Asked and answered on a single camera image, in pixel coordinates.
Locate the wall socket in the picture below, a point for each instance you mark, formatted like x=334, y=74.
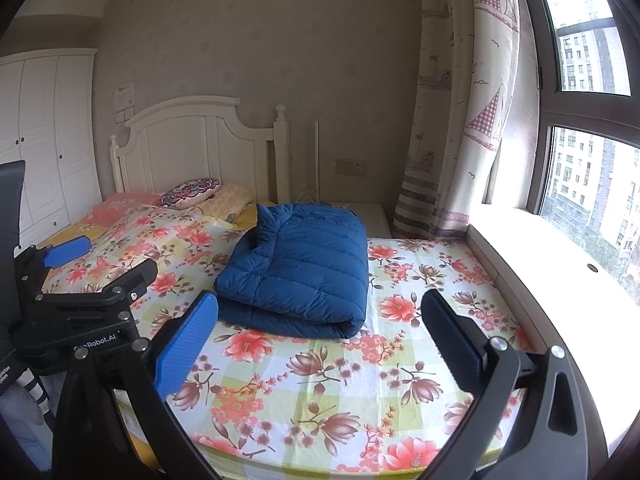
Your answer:
x=350, y=167

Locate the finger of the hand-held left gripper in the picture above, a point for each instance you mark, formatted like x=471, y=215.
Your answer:
x=67, y=251
x=135, y=280

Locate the sailboat print curtain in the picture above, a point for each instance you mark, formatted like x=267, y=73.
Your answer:
x=450, y=110

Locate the beige windowsill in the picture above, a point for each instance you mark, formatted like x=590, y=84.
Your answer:
x=540, y=250

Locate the floral blanket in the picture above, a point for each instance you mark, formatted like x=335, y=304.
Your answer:
x=325, y=375

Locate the white wardrobe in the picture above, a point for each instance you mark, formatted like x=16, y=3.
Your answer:
x=45, y=135

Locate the paper wall notice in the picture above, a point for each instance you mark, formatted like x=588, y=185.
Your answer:
x=125, y=102

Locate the blue quilted jacket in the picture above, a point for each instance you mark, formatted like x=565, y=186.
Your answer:
x=300, y=270

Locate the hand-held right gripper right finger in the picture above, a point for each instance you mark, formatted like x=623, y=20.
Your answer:
x=450, y=340

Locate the yellow flower bed sheet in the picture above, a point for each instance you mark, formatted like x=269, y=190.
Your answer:
x=65, y=232

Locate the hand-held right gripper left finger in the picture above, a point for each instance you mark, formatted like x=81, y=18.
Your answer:
x=185, y=345

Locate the dark framed window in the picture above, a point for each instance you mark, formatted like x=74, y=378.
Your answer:
x=585, y=160

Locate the white bed headboard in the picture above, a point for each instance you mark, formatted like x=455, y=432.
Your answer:
x=190, y=150

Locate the white nightstand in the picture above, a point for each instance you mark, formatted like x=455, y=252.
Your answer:
x=372, y=215

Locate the cream pillow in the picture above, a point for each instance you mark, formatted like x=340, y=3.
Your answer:
x=230, y=197

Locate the pink pillow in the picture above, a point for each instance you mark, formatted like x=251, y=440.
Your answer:
x=120, y=207

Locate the mandala patterned pillow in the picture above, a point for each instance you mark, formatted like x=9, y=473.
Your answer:
x=190, y=192

